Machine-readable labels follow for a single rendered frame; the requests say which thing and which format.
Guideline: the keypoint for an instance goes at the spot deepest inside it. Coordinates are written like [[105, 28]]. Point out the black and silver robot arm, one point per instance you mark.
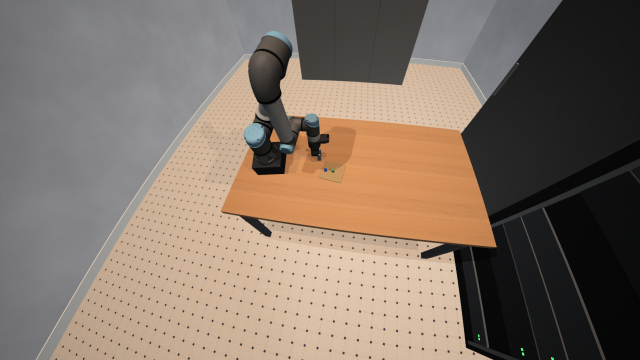
[[266, 68]]

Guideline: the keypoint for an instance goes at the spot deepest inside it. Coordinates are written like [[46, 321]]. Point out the tan mat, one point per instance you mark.
[[335, 176]]

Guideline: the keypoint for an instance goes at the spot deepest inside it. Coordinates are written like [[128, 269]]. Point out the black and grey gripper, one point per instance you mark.
[[315, 142]]

